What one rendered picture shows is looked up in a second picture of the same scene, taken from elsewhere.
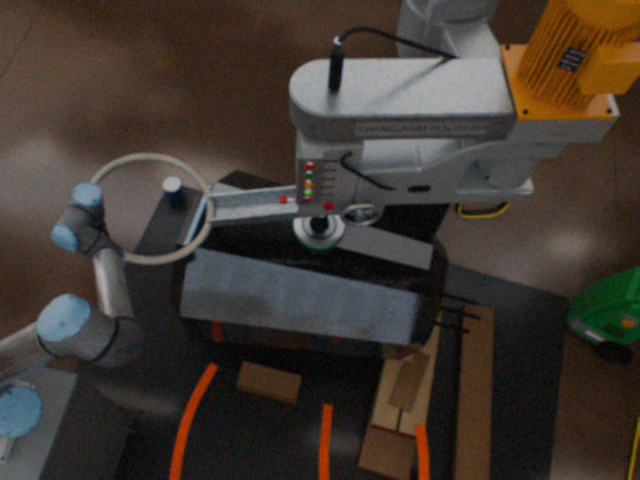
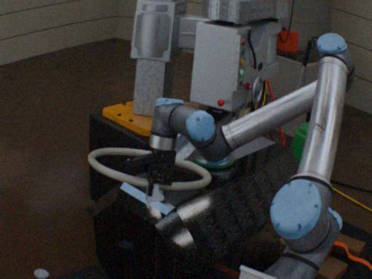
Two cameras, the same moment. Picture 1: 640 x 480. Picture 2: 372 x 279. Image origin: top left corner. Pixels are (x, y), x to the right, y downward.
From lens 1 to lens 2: 2.41 m
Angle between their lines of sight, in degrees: 56
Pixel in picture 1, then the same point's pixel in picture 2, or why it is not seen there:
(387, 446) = (328, 266)
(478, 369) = not seen: hidden behind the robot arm
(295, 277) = (243, 183)
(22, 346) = (336, 75)
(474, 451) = (344, 240)
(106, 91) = not seen: outside the picture
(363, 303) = (278, 174)
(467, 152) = (267, 30)
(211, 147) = (23, 255)
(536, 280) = not seen: hidden behind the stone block
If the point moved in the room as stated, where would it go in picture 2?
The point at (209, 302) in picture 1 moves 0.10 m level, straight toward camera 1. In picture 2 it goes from (217, 242) to (239, 243)
